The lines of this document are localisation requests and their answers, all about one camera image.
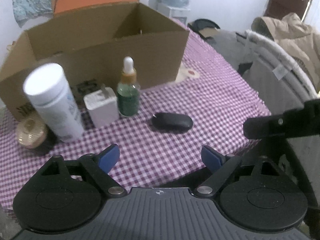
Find floral wall cloth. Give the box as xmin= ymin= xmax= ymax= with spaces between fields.
xmin=11 ymin=0 xmax=54 ymax=28

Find beige mat with red heart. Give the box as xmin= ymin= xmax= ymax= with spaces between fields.
xmin=175 ymin=64 xmax=200 ymax=83

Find black oval case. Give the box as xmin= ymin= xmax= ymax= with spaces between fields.
xmin=151 ymin=112 xmax=193 ymax=133

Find white plastic bottle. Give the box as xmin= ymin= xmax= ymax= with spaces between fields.
xmin=23 ymin=63 xmax=85 ymax=142

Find orange box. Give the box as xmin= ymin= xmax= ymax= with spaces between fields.
xmin=54 ymin=0 xmax=139 ymax=15

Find black round pan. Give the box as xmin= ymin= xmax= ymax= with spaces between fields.
xmin=187 ymin=19 xmax=220 ymax=39

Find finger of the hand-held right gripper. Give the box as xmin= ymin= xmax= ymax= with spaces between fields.
xmin=244 ymin=99 xmax=320 ymax=140

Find large cardboard box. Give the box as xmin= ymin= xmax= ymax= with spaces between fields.
xmin=0 ymin=2 xmax=190 ymax=122

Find green dropper bottle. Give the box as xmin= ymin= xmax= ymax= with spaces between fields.
xmin=117 ymin=56 xmax=141 ymax=117

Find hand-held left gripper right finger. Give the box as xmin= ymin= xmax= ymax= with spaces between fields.
xmin=192 ymin=145 xmax=283 ymax=198

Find white charger plug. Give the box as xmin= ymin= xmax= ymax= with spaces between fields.
xmin=83 ymin=84 xmax=120 ymax=128

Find white water dispenser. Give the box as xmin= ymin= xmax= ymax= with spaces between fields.
xmin=156 ymin=0 xmax=192 ymax=27

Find dark jar with gold lid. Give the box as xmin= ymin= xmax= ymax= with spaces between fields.
xmin=16 ymin=112 xmax=57 ymax=155

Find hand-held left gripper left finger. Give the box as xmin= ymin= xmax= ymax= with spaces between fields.
xmin=40 ymin=144 xmax=127 ymax=198

